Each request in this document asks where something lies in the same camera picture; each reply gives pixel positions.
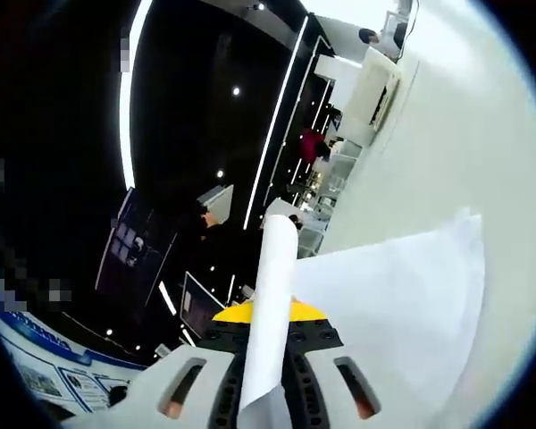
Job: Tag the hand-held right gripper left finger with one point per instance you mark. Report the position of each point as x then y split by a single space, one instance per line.
178 384

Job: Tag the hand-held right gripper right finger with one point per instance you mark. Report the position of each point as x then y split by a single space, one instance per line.
330 380

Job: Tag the stack of white printing papers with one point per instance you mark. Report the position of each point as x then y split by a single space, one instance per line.
384 290

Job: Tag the desktop computer monitor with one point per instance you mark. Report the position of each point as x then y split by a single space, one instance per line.
201 308

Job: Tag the large hanging display screen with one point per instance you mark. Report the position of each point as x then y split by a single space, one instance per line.
134 250

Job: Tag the ceiling air conditioner unit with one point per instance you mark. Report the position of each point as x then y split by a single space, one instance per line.
216 203

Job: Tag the clear glass cup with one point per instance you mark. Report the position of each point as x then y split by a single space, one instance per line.
337 185

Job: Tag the red display screen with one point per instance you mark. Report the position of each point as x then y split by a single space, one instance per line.
312 144

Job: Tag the long ceiling light strip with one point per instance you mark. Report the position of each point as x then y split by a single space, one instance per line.
127 103
277 116

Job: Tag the white printer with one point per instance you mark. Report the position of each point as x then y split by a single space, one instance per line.
366 98

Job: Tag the white blue wall display board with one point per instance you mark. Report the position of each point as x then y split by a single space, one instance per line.
71 380

